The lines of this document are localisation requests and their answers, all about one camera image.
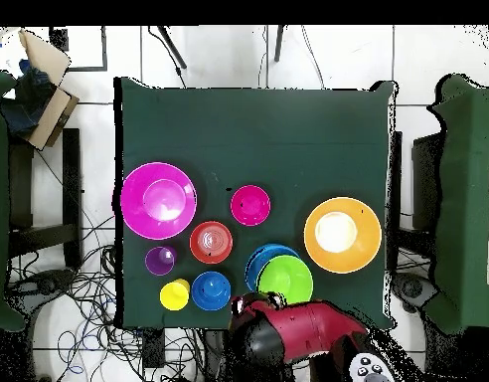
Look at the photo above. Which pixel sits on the green bowl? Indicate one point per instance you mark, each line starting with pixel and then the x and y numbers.
pixel 286 278

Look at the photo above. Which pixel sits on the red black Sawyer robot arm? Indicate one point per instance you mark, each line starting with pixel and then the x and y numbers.
pixel 308 330

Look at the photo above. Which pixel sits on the small dark blue bowl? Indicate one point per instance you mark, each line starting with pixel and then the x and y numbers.
pixel 212 291

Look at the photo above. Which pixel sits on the small red-orange bowl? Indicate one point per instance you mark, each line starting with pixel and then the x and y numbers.
pixel 210 242

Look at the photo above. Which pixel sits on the yellow cup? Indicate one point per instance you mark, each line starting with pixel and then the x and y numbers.
pixel 174 295

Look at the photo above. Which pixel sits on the small crimson bowl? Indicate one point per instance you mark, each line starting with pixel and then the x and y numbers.
pixel 250 205

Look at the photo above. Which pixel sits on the purple cup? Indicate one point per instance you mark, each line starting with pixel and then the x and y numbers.
pixel 160 260

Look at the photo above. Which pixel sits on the black power brick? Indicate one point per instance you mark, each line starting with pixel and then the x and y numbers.
pixel 154 350

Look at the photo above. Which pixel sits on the large orange bowl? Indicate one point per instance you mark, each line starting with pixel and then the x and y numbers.
pixel 359 254

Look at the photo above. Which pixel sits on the large pink bowl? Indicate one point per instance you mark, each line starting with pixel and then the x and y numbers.
pixel 158 201

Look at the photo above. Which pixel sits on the grey base with black knob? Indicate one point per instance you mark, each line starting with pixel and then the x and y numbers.
pixel 45 284
pixel 413 288

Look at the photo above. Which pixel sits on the dark green table cloth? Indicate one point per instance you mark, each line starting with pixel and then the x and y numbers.
pixel 248 131

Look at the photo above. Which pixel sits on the black tripod leg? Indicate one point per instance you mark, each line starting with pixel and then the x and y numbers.
pixel 173 47
pixel 279 43

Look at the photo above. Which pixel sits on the cardboard box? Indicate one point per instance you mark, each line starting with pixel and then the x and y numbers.
pixel 49 115

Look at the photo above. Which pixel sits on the dark blue cloth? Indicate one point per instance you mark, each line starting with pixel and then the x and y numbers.
pixel 26 103

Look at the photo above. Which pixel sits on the black rectangular frame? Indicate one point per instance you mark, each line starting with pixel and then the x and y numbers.
pixel 104 51

